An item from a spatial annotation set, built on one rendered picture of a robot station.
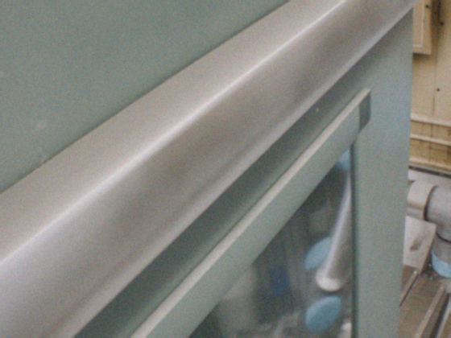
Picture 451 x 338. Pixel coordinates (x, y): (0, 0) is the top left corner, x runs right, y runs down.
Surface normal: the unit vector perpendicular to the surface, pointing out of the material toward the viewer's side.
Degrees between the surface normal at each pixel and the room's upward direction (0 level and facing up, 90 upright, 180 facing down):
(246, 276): 90
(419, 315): 8
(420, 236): 24
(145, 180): 90
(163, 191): 90
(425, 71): 90
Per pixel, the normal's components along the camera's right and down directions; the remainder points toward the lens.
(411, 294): -0.07, -0.89
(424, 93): -0.57, 0.52
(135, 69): 0.80, 0.22
